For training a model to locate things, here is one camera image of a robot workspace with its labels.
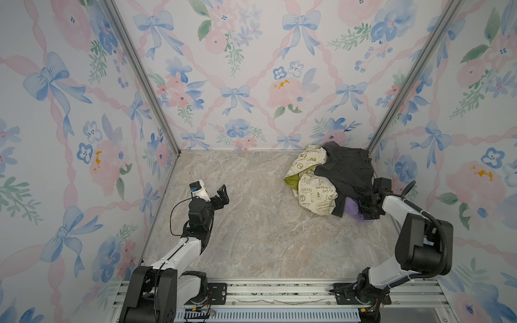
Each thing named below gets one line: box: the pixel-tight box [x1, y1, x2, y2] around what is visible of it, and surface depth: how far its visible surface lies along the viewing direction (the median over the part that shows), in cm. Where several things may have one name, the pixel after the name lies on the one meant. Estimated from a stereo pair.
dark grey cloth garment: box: [314, 141, 379, 221], surface depth 102 cm
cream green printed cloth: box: [283, 144, 338, 217], surface depth 99 cm
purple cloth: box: [343, 196, 370, 223], surface depth 96 cm
